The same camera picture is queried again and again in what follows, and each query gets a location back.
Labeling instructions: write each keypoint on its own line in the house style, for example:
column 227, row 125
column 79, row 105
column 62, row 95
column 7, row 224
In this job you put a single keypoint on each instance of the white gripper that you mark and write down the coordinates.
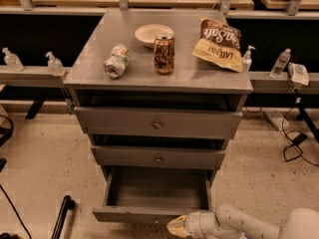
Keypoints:
column 193, row 225

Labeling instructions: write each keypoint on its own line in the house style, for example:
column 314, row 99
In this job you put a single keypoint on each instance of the grey bottom drawer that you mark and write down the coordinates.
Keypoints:
column 153, row 195

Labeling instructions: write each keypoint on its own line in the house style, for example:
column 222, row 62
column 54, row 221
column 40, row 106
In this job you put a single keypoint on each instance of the grey drawer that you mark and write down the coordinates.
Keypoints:
column 158, row 157
column 153, row 195
column 159, row 122

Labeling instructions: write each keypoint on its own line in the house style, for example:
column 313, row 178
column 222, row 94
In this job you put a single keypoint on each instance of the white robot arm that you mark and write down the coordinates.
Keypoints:
column 228, row 222

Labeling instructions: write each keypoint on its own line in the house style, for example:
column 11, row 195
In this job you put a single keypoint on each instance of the grey middle drawer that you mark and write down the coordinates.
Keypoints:
column 158, row 157

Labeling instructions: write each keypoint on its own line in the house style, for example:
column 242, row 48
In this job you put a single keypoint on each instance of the grey top drawer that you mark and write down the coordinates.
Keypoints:
column 159, row 122

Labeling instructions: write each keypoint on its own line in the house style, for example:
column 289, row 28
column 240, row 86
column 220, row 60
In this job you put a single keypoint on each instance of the grey wooden drawer cabinet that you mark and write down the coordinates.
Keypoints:
column 148, row 105

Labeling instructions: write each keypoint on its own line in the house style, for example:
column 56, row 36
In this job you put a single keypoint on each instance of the black pole on floor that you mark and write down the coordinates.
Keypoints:
column 67, row 204

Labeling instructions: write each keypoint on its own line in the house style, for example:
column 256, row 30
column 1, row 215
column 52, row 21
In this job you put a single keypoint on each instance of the clear pump bottle right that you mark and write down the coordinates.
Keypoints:
column 246, row 59

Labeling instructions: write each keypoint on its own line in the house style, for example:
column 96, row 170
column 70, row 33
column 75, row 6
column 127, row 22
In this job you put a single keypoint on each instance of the clear pump bottle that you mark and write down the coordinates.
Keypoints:
column 246, row 59
column 55, row 65
column 12, row 60

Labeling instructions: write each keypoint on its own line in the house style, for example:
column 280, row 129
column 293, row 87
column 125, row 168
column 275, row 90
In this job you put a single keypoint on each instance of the crushed silver green can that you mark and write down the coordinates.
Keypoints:
column 118, row 62

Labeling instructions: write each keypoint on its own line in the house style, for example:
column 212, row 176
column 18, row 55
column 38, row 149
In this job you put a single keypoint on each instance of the brown upright soda can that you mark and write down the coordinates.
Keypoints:
column 164, row 53

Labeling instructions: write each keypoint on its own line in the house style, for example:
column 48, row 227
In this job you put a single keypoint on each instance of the brown sea salt chip bag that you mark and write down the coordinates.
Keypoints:
column 219, row 44

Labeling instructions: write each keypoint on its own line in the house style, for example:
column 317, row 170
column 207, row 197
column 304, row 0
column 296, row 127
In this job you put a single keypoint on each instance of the white ceramic bowl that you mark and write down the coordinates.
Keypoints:
column 147, row 33

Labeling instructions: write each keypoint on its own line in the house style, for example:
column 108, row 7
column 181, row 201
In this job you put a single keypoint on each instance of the clear plastic water bottle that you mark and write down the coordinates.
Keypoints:
column 280, row 63

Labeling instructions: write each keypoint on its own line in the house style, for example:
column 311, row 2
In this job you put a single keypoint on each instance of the crumpled white plastic packet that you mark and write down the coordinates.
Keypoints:
column 298, row 74

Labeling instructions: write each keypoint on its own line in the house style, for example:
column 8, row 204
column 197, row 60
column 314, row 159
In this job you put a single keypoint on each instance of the clear pump bottle far left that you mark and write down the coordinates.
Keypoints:
column 12, row 60

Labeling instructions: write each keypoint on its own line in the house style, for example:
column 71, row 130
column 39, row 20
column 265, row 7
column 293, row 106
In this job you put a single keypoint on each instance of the black power adapter with cable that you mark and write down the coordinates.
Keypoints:
column 295, row 142

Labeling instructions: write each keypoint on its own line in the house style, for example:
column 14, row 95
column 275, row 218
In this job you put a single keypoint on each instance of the grey metal shelf rail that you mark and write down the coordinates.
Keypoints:
column 30, row 76

